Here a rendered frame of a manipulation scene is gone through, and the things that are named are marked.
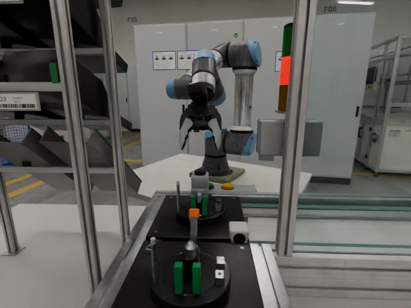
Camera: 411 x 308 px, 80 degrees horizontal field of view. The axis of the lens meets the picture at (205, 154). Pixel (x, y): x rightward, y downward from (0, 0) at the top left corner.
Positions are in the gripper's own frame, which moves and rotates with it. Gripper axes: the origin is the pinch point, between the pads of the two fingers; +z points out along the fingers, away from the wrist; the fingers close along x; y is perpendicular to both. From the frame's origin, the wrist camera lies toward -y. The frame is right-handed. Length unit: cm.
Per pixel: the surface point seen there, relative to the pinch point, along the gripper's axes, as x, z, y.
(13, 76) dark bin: 33.8, -1.7, -22.0
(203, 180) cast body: -1.3, 8.0, 4.2
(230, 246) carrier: -7.6, 24.1, 2.0
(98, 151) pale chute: 23.0, 4.9, -5.2
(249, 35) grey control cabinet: -48, -266, 164
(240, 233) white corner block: -9.9, 21.0, 3.2
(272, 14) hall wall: -167, -668, 392
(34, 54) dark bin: 30.0, -5.5, -23.8
